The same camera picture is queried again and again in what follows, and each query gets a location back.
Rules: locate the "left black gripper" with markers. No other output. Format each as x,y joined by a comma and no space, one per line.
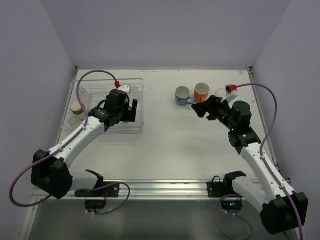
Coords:
128,114

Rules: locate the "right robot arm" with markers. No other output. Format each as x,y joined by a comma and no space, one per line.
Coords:
280,207

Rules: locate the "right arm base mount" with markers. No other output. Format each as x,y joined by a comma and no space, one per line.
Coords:
217,188

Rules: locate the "aluminium mounting rail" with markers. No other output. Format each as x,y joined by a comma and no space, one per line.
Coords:
159,190

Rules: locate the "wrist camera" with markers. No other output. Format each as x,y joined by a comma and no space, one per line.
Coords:
125,88
231,93

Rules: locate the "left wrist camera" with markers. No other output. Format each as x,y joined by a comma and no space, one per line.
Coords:
125,88

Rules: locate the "light blue floral mug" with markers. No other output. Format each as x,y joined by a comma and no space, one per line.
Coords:
183,96

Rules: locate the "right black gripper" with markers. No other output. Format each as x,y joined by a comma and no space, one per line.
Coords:
211,108

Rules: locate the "orange mug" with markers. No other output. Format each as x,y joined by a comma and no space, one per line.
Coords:
201,92

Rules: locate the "white wire dish rack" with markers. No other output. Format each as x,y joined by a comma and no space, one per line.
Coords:
98,90

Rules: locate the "clear glass with sticker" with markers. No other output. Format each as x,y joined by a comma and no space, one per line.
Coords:
220,93

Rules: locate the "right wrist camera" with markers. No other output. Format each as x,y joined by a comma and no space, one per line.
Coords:
231,93

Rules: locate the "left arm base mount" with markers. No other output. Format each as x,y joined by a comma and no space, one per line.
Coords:
103,191

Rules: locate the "beige bottomed cup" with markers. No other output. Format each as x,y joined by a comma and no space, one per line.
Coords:
77,110

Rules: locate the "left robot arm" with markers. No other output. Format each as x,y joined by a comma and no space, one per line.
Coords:
51,171

